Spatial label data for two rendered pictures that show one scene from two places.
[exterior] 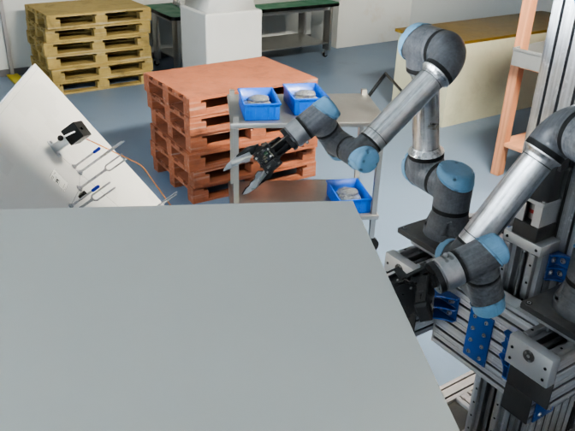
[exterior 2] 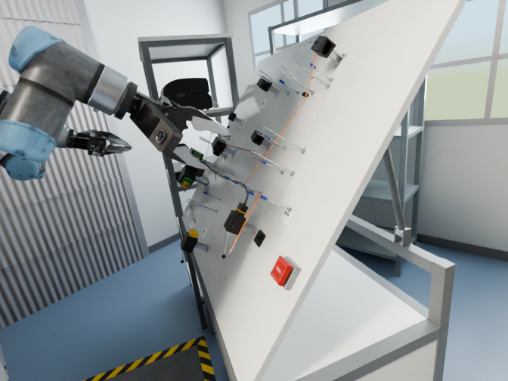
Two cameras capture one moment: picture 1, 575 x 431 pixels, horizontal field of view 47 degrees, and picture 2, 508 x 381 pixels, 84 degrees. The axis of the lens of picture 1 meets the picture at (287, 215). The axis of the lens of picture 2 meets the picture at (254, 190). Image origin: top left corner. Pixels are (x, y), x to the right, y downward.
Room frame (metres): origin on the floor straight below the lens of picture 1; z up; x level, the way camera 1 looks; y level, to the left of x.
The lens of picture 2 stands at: (2.34, 0.11, 1.48)
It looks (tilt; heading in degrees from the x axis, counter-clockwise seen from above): 18 degrees down; 169
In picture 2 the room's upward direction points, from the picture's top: 7 degrees counter-clockwise
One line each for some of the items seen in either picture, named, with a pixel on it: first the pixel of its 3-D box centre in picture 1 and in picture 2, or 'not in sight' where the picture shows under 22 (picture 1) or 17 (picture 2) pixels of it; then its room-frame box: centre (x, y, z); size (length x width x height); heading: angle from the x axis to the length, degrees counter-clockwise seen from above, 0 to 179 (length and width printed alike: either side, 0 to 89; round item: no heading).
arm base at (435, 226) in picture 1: (448, 219); not in sight; (1.88, -0.52, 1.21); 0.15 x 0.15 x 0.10
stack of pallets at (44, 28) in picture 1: (90, 44); not in sight; (7.43, 2.28, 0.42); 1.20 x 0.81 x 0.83; 125
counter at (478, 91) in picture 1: (494, 64); not in sight; (7.14, -2.18, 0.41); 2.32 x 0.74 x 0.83; 125
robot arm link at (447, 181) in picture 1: (452, 185); not in sight; (1.89, -0.51, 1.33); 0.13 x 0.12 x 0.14; 29
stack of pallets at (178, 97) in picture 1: (234, 126); not in sight; (4.92, 0.45, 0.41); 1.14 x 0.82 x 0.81; 124
